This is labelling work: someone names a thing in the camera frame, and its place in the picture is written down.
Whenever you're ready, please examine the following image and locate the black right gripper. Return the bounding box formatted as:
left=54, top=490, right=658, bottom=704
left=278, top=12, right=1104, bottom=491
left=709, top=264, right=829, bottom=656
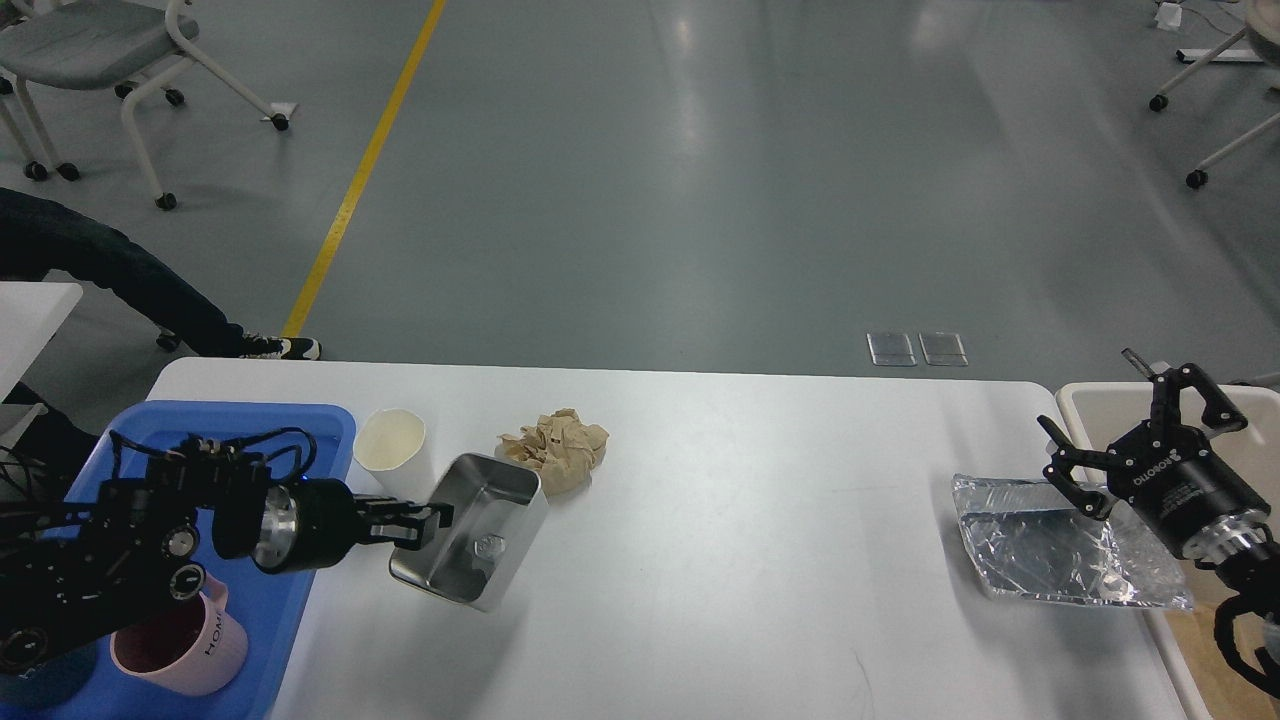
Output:
left=1037, top=348, right=1274, bottom=561

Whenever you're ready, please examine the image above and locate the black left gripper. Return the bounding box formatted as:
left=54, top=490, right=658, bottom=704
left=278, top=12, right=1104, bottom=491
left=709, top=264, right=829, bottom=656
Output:
left=212, top=479, right=454, bottom=575

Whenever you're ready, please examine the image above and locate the stainless steel rectangular container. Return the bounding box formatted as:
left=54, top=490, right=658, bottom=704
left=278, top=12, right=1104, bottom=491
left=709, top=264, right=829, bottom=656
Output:
left=389, top=454, right=549, bottom=612

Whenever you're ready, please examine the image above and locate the pink ribbed mug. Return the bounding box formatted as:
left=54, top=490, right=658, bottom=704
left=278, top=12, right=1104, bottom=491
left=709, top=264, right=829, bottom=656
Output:
left=109, top=575, right=250, bottom=697

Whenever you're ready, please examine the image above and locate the dark blue HOME mug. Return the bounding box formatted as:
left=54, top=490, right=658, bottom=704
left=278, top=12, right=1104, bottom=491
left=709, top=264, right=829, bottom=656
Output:
left=1, top=643, right=99, bottom=719

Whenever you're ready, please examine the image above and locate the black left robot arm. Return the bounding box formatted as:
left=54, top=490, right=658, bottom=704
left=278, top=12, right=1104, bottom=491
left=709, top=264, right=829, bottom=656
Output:
left=1, top=427, right=456, bottom=675

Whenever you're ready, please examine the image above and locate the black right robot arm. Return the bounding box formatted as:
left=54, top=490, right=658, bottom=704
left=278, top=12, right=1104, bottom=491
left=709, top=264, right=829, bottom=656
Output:
left=1037, top=348, right=1279, bottom=696

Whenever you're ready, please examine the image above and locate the white paper cup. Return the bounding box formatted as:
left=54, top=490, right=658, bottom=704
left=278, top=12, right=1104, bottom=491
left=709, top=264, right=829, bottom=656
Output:
left=353, top=407, right=434, bottom=502

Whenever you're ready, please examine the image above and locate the beige plastic bin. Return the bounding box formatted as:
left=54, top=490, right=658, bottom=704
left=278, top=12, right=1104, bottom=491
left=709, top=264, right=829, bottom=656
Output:
left=1056, top=380, right=1279, bottom=719

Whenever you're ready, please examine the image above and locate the aluminium foil tray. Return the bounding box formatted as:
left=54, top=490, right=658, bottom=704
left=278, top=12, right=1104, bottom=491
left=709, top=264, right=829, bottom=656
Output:
left=951, top=474, right=1196, bottom=611

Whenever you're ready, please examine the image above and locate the crumpled brown paper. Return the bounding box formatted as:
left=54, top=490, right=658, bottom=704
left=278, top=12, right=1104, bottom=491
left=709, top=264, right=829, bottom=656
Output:
left=497, top=407, right=611, bottom=497

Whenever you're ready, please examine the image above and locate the floor outlet plate right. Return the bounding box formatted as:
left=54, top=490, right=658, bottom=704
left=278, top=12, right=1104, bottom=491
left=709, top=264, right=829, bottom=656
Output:
left=918, top=331, right=970, bottom=366

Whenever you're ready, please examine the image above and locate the floor outlet plate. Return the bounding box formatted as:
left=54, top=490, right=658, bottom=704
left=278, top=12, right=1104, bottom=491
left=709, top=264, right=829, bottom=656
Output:
left=867, top=332, right=918, bottom=366
left=918, top=331, right=970, bottom=366

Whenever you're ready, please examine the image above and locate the blue plastic tray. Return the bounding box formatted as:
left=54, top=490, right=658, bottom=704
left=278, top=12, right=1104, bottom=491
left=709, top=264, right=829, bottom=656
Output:
left=3, top=401, right=356, bottom=719

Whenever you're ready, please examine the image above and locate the floor outlet plate left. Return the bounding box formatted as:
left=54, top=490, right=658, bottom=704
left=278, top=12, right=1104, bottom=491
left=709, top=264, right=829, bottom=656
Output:
left=867, top=332, right=918, bottom=366

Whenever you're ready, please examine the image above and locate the brown paper in bin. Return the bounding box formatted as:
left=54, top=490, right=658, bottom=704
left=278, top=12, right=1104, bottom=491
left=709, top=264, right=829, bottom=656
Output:
left=1164, top=603, right=1275, bottom=719

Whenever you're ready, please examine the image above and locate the white chair base right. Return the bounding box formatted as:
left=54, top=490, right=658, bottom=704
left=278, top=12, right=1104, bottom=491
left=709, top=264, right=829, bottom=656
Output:
left=1149, top=0, right=1280, bottom=191

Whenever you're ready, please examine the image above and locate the white side table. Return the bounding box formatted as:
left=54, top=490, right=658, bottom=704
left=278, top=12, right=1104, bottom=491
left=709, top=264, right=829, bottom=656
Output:
left=1, top=281, right=83, bottom=398

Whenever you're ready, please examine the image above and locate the person in dark jeans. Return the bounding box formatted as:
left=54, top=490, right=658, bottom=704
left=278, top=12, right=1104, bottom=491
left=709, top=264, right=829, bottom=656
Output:
left=1, top=188, right=323, bottom=360

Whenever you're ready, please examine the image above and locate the grey office chair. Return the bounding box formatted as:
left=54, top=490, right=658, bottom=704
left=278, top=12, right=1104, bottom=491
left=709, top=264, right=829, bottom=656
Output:
left=1, top=1, right=291, bottom=211

